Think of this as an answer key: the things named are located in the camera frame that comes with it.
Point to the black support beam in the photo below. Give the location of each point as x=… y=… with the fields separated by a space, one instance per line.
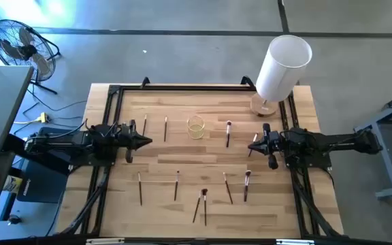
x=46 y=161

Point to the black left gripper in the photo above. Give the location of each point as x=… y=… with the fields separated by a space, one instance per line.
x=128 y=139

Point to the yellow power strip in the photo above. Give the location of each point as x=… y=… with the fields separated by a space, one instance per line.
x=43 y=117

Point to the small black round knob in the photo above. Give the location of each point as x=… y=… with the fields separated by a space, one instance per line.
x=14 y=219

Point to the white shade wooden base lamp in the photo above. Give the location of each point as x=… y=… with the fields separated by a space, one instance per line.
x=281 y=71

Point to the grey metal table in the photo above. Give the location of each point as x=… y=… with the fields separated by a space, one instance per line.
x=384 y=156

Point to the black floor fan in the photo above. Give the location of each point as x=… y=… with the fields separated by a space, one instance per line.
x=27 y=51

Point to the grey office desk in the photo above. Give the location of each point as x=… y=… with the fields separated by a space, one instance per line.
x=2 y=105

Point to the black aluminium table frame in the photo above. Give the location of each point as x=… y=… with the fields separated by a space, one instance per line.
x=112 y=102

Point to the silver metal bracket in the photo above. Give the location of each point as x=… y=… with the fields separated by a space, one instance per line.
x=294 y=242
x=104 y=241

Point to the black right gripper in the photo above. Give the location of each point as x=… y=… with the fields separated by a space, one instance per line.
x=274 y=144

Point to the black computer case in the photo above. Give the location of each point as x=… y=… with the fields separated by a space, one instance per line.
x=43 y=183

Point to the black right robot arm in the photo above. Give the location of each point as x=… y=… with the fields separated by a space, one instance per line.
x=335 y=141

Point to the yellow labelled box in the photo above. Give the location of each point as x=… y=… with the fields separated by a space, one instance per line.
x=12 y=183

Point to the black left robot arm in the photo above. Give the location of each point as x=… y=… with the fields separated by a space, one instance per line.
x=80 y=139

